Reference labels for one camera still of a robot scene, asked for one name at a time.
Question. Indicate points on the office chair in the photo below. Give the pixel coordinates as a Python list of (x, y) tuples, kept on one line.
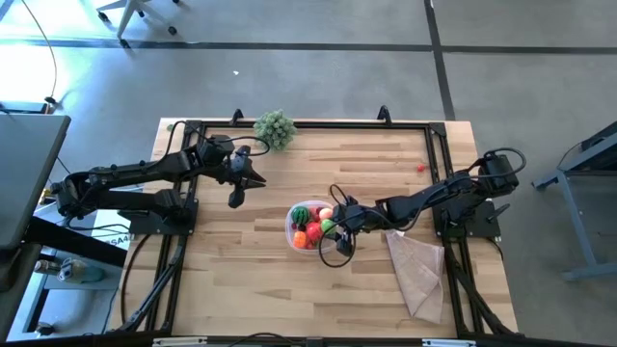
[(129, 14)]

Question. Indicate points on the teal bottle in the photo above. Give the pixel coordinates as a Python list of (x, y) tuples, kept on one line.
[(84, 274)]

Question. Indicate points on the black desk beam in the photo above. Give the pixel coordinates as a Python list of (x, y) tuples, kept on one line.
[(82, 243)]

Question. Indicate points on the grey desk top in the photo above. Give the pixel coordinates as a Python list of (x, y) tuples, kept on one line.
[(29, 164)]

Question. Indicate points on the red toy apple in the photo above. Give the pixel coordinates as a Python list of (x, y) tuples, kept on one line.
[(313, 232)]

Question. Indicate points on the small red toy berry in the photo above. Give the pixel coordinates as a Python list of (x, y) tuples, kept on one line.
[(421, 168)]

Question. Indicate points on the pink-orange toy peach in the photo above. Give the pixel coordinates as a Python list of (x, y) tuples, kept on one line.
[(326, 213)]

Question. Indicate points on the blue-grey table frame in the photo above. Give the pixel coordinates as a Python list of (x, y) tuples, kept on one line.
[(584, 241)]

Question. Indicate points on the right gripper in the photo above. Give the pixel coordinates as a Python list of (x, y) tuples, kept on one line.
[(361, 219)]

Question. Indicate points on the orange toy tangerine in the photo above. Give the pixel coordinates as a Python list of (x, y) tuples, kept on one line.
[(300, 240)]

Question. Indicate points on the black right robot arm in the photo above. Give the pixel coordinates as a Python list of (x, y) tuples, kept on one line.
[(434, 200)]

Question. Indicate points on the clear plastic tupperware container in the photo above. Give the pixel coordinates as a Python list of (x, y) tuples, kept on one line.
[(311, 250)]

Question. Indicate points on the toy watermelon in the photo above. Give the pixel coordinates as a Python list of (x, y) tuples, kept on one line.
[(300, 216)]

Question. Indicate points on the beige folded cloth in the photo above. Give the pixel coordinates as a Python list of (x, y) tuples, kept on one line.
[(417, 274)]

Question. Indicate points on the silver edge bracket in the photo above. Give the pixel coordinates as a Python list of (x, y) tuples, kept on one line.
[(448, 343), (178, 342)]

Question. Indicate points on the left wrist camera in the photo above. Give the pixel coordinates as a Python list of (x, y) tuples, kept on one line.
[(236, 198)]

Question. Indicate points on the black frame bracket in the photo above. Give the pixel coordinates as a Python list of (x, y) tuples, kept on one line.
[(384, 115), (236, 118)]

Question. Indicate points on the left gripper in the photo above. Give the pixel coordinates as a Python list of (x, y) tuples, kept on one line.
[(236, 168)]

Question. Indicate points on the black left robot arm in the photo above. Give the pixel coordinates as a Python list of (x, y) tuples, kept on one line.
[(140, 171)]

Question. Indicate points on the white paper label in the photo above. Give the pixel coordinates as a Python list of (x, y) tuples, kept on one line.
[(103, 226)]

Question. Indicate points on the black aluminium table frame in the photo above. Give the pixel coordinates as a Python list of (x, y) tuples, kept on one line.
[(337, 125)]

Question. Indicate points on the green spiky artificial plant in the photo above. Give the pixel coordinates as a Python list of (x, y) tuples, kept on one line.
[(275, 129)]

